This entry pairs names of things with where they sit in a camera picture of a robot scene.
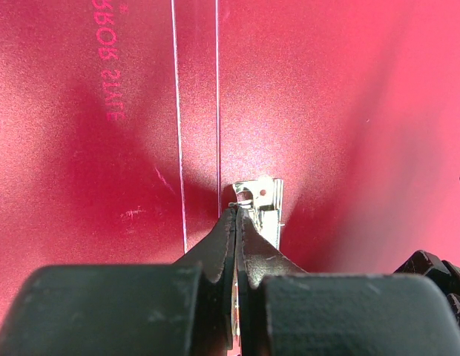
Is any red plastic folder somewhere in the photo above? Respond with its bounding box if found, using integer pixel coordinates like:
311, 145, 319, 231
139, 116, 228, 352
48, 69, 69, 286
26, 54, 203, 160
0, 1, 460, 325

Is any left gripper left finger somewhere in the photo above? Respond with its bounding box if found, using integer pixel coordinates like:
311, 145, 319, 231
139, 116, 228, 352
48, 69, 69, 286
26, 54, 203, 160
0, 208, 236, 355

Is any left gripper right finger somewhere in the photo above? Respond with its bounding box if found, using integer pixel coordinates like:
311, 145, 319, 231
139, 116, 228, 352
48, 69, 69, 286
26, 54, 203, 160
235, 213, 460, 355

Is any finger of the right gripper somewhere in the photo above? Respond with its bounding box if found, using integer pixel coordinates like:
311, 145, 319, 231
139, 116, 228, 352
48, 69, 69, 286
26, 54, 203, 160
395, 250, 460, 328

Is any metal folder clip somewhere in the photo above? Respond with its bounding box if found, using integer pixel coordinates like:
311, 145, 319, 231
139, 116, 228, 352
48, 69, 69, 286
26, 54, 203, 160
228, 177, 285, 338

